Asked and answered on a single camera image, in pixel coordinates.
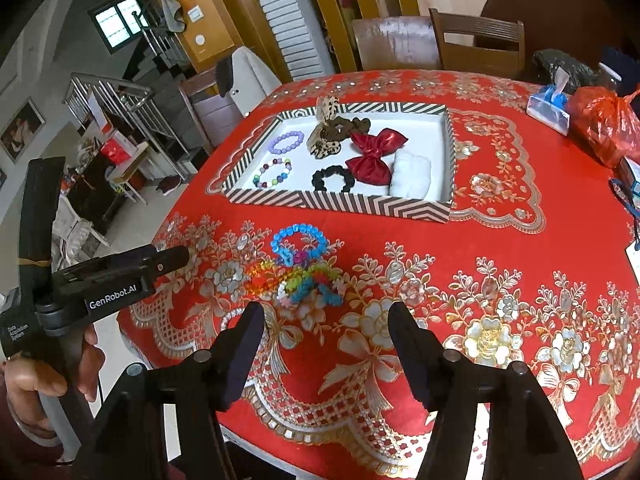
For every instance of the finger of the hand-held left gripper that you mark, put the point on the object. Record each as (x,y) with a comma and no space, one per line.
(160,262)

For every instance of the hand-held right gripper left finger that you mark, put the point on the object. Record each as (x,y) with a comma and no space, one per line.
(245,355)

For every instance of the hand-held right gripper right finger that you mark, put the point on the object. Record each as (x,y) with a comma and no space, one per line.
(407,350)

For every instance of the black white striped tray box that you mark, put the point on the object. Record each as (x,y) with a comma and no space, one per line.
(305,175)

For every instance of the white fluffy scrunchie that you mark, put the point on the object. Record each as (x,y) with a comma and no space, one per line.
(410,175)

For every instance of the black scrunchie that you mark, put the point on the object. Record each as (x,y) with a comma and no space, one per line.
(320,176)

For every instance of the red satin bow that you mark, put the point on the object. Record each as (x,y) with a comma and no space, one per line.
(372,160)

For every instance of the leopard print bow scrunchie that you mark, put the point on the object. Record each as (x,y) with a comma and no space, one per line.
(325,132)

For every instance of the brown scrunchie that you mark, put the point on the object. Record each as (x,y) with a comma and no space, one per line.
(357,122)

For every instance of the person's left hand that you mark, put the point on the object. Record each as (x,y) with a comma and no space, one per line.
(35,375)

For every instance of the red box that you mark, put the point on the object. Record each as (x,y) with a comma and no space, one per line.
(112,151)

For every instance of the metal stair railing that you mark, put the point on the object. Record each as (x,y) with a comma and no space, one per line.
(130,105)

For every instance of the brown wooden chair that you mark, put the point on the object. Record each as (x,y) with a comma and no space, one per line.
(210,110)

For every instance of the framed picture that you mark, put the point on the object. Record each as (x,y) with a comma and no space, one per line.
(20,130)

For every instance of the white jacket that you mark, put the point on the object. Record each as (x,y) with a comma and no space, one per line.
(255,77)

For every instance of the white card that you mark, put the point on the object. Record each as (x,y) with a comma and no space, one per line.
(635,267)

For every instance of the window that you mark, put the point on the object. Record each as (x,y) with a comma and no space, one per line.
(115,22)

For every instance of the grey hanging cloth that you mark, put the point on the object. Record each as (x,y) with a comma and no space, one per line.
(172,15)

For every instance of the blue tissue pack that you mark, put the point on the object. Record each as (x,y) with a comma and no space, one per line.
(547,110)

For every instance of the white louvered panel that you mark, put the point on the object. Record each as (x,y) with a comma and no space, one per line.
(290,15)

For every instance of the blue white box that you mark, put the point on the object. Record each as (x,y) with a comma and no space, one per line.
(631,175)

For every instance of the slatted wooden chair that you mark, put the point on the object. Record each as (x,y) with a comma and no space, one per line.
(480,62)

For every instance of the red plastic bag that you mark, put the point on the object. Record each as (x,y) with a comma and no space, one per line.
(605,125)

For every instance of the worn wooden chair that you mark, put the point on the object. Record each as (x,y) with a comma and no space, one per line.
(395,42)

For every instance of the black plastic bag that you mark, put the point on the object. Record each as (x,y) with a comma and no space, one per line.
(565,67)

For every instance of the dark brown round board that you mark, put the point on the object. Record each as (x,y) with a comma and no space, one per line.
(560,15)

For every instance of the white wall switch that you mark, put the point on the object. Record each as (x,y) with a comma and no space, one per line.
(195,13)

